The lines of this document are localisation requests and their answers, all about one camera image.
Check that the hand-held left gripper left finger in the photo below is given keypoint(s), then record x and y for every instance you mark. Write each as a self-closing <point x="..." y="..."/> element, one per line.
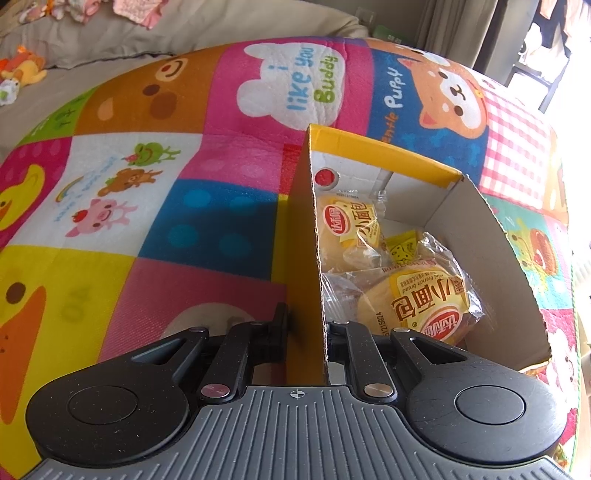
<point x="277" y="339"/>

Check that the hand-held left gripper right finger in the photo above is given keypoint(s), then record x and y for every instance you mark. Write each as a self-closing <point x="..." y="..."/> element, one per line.
<point x="358" y="350"/>

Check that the large bread bun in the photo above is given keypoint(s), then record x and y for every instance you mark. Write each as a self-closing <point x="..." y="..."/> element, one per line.
<point x="415" y="300"/>

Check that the yellow cardboard box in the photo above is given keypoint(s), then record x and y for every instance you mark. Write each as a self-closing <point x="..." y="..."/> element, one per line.
<point x="304" y="258"/>

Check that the small yellow snack packet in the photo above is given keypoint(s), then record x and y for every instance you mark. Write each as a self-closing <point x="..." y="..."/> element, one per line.
<point x="401" y="247"/>

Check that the small bread bun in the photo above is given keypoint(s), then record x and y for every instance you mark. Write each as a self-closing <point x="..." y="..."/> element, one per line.
<point x="346" y="230"/>

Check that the colourful cartoon play mat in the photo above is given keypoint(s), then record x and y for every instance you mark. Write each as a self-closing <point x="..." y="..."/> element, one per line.
<point x="138" y="184"/>

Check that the grey curtain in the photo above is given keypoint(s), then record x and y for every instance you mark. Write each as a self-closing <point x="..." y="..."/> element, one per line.
<point x="457" y="27"/>

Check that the pink floral baby garment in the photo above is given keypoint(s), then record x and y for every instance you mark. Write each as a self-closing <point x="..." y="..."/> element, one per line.
<point x="138" y="11"/>

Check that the small white plush toy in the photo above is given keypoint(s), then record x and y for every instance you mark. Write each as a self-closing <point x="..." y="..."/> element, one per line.
<point x="7" y="92"/>

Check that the orange plush toy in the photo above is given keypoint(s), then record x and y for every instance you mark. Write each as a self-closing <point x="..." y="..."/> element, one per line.
<point x="25" y="64"/>

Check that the hanging laundry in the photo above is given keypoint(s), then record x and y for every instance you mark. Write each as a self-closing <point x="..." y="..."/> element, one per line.
<point x="554" y="23"/>

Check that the black metal frame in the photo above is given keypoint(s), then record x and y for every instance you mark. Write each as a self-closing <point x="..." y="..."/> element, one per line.
<point x="549" y="87"/>

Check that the wall socket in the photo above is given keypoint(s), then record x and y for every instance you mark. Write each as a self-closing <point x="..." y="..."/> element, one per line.
<point x="367" y="16"/>

